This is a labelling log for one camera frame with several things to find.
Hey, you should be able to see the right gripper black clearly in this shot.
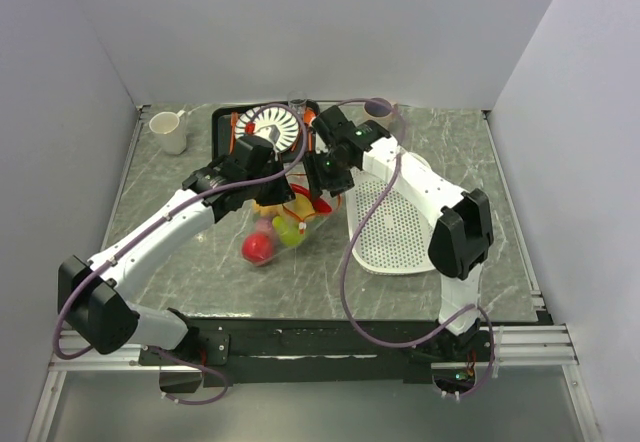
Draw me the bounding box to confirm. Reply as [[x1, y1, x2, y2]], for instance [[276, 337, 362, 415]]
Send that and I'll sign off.
[[301, 146, 356, 203]]

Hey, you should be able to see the white cup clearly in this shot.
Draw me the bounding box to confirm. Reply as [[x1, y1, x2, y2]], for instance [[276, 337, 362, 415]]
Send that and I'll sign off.
[[149, 110, 187, 156]]

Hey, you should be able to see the orange spoon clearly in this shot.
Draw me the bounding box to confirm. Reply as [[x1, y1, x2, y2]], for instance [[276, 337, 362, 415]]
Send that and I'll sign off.
[[304, 108, 317, 124]]

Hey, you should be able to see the beige mug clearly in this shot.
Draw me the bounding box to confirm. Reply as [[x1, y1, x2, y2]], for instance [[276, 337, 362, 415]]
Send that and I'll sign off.
[[363, 97, 398, 124]]

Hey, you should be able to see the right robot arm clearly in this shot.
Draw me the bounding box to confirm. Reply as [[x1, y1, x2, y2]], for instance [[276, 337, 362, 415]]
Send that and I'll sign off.
[[303, 105, 494, 360]]

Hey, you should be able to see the red apple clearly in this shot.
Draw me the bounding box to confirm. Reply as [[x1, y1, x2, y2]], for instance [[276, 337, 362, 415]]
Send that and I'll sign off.
[[241, 232, 275, 266]]

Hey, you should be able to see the green pear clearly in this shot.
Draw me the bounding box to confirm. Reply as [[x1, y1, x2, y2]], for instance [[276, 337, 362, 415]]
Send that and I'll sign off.
[[272, 216, 306, 248]]

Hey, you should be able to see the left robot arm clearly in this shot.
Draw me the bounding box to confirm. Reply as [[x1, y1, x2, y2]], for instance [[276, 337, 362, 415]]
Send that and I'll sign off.
[[58, 135, 294, 364]]

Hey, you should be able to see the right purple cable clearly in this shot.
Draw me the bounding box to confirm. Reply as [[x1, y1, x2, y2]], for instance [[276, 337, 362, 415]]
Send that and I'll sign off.
[[331, 96, 496, 399]]

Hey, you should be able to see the striped white plate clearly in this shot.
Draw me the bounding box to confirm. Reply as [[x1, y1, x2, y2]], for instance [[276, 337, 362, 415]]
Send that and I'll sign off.
[[235, 106, 300, 154]]

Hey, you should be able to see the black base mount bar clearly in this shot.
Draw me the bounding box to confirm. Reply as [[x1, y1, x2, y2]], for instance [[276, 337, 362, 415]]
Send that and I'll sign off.
[[139, 318, 494, 393]]

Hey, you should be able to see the purple onion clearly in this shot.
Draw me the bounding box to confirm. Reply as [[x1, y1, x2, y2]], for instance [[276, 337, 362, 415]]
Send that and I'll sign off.
[[254, 218, 274, 237]]

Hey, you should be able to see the orange fork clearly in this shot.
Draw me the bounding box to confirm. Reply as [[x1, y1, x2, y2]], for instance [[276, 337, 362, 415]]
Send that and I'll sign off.
[[229, 112, 239, 152]]

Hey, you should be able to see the clear zip top bag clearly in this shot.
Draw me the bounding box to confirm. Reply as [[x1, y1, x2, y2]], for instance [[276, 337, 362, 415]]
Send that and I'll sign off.
[[241, 172, 344, 267]]

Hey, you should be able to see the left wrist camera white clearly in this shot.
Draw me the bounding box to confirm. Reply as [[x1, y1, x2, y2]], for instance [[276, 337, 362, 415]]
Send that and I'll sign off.
[[245, 123, 281, 148]]

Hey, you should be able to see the orange fruit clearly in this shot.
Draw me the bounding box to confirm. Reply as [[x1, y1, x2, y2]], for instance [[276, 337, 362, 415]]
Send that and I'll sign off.
[[252, 202, 279, 218]]

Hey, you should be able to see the white plastic basket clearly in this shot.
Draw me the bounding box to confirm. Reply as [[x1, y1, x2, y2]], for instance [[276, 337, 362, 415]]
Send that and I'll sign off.
[[345, 170, 435, 276]]

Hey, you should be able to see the purple cable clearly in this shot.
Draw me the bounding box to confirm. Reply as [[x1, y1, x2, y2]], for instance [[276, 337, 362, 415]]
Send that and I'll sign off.
[[331, 96, 496, 399], [52, 103, 308, 407]]

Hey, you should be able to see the clear glass cup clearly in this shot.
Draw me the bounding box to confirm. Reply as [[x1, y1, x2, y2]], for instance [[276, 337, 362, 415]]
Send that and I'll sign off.
[[287, 90, 307, 116]]

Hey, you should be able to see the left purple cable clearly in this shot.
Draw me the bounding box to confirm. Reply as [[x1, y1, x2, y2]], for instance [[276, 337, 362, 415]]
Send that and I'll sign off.
[[52, 103, 308, 407]]

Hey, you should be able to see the black tray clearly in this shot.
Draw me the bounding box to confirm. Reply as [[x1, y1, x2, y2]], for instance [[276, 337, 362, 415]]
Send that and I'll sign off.
[[212, 100, 326, 163]]

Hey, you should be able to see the yellow lemon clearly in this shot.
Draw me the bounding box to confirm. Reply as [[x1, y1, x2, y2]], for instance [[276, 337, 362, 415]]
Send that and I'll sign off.
[[284, 194, 315, 219]]

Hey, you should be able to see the red chili pepper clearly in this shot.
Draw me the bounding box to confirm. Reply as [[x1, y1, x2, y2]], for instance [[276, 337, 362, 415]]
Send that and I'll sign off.
[[291, 184, 333, 214]]

